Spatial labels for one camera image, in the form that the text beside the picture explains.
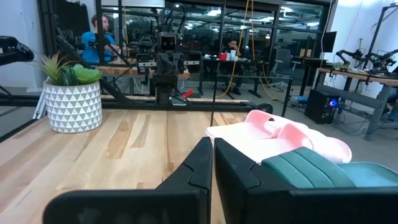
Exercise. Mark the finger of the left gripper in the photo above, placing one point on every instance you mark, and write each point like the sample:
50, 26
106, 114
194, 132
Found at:
177, 65
162, 65

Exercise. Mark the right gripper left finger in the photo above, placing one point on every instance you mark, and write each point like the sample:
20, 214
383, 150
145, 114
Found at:
186, 202

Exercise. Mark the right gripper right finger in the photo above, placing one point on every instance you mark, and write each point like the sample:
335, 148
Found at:
248, 193

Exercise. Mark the pink rubber slide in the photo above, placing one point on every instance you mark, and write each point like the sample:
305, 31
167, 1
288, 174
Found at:
259, 119
242, 143

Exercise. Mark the green rubber slide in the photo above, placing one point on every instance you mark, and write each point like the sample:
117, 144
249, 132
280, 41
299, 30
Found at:
311, 168

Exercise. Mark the black background robot arm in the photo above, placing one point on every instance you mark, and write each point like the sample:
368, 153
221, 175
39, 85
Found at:
351, 56
381, 60

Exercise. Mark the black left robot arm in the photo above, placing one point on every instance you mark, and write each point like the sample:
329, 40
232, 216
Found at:
166, 90

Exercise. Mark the wooden background table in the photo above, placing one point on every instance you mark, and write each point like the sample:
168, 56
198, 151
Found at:
124, 71

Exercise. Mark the red cup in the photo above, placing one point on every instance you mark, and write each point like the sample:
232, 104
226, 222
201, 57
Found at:
223, 57

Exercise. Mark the white cup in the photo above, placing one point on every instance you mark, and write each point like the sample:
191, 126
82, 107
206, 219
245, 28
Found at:
233, 55

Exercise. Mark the person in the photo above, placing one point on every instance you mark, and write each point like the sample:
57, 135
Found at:
91, 46
233, 46

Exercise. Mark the leafy green plant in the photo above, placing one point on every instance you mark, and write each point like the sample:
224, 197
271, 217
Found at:
84, 74

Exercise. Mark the black background desk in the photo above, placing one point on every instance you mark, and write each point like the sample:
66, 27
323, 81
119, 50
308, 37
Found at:
255, 61

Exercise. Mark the white triangle pattern pot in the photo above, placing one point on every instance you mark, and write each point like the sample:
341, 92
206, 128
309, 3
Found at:
73, 107

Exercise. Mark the grey office chair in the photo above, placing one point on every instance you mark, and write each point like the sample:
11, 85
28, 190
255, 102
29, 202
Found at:
283, 62

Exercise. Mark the black computer with blue light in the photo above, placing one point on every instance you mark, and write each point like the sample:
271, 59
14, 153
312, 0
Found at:
318, 107

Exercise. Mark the black equipment housing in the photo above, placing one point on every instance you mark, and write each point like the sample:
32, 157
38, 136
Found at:
14, 51

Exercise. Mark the black background monitor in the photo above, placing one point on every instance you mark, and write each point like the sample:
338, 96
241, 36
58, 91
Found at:
329, 42

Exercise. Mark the grey leg work table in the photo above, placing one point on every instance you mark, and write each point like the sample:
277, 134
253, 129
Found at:
348, 74

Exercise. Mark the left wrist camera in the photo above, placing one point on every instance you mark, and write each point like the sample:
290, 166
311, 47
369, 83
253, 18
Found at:
168, 42

